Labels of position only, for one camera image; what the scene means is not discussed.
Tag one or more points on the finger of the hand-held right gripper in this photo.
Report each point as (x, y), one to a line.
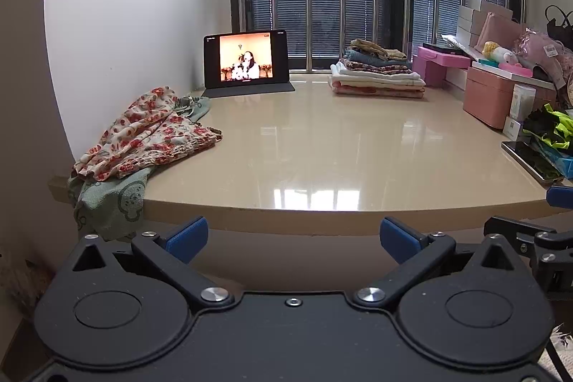
(555, 247)
(562, 197)

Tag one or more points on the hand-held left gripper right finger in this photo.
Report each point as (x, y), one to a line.
(398, 239)

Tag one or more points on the fluffy white rug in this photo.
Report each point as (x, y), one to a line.
(562, 355)

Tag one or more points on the black tablet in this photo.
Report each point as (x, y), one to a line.
(246, 57)

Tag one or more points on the black phone silver edge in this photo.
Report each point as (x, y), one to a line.
(530, 160)

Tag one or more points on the pink flat tray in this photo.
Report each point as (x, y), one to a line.
(515, 70)

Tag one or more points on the yellow plush toy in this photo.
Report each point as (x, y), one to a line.
(494, 51)

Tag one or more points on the black handbag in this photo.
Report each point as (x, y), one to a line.
(559, 26)

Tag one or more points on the grey tablet folio cover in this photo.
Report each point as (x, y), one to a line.
(250, 90)

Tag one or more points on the red floral garment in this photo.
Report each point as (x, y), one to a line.
(143, 131)

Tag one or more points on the pink cube box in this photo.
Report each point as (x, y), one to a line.
(427, 73)

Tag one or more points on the green bear print cloth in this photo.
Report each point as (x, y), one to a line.
(112, 198)

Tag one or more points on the pink plastic bag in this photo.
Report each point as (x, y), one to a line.
(537, 46)

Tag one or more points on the white shelf board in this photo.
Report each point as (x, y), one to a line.
(537, 81)

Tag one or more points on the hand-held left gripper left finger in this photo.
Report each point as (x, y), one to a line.
(188, 236)

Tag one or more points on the flat black box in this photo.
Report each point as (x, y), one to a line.
(443, 48)

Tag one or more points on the blue packet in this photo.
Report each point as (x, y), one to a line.
(562, 162)

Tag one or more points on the small white box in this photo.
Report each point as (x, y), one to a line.
(512, 128)

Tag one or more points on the neon green black garment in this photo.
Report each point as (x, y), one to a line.
(548, 124)

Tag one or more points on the stack of folded clothes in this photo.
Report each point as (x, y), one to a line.
(376, 71)

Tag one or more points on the salmon pink storage box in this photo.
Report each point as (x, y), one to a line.
(488, 100)

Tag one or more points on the teal flat box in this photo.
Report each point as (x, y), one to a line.
(488, 63)

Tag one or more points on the brown cardboard box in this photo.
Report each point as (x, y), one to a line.
(497, 8)

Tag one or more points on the stack of white boxes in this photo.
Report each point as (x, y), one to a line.
(468, 24)

